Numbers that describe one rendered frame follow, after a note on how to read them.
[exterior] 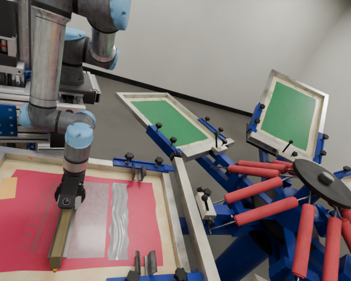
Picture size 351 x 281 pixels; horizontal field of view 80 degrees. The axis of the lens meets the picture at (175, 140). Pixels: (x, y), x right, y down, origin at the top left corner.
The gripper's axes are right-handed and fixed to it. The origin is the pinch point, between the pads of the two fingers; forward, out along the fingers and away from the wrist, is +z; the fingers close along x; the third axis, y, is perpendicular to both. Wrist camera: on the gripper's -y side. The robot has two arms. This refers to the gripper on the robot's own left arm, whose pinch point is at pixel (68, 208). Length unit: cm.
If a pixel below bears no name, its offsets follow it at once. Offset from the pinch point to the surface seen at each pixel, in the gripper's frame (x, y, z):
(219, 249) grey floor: -136, 34, 99
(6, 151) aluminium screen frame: 29.0, 27.2, 0.4
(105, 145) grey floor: -20, 167, 96
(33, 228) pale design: 9.9, -5.4, 4.9
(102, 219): -13.0, -0.9, 4.8
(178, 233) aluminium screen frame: -43.6, -9.0, 1.2
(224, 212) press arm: -68, -1, -4
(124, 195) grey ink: -21.9, 11.0, 3.7
